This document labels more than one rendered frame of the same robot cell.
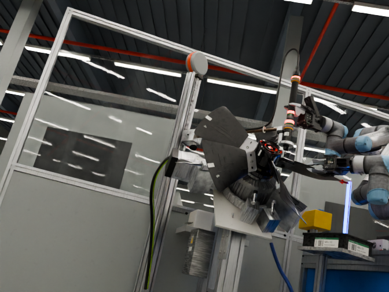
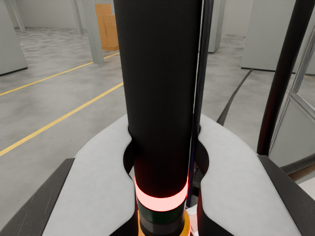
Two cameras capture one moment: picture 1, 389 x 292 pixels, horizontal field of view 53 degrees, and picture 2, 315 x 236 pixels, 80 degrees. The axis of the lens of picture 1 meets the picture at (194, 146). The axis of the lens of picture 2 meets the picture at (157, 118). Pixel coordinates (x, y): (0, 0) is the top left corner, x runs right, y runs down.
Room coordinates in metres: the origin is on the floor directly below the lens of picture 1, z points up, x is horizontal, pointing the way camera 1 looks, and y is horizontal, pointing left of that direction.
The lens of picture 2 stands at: (1.75, -0.50, 1.54)
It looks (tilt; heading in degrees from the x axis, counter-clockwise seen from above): 31 degrees down; 112
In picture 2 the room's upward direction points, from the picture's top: 2 degrees counter-clockwise
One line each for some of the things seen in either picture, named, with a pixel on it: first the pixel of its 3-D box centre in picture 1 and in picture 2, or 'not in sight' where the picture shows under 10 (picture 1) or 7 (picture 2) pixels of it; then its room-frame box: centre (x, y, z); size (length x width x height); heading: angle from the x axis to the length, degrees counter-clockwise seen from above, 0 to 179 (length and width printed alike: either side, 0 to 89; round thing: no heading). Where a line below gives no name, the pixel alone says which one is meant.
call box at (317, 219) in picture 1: (314, 222); not in sight; (2.08, -0.72, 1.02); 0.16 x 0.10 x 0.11; 11
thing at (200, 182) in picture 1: (202, 179); not in sight; (1.72, -0.07, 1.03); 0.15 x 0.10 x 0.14; 11
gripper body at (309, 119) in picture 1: (310, 120); not in sight; (1.76, -0.53, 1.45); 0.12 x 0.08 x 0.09; 111
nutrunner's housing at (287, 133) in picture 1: (292, 106); not in sight; (1.72, -0.42, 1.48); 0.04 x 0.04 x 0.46
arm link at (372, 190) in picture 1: (375, 190); not in sight; (1.47, -0.74, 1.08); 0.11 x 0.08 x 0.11; 178
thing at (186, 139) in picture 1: (190, 137); not in sight; (2.16, 0.03, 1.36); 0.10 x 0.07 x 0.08; 46
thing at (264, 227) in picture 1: (268, 220); not in sight; (1.71, -0.39, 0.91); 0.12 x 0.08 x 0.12; 11
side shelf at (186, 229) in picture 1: (210, 236); not in sight; (2.24, -0.20, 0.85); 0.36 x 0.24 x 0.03; 101
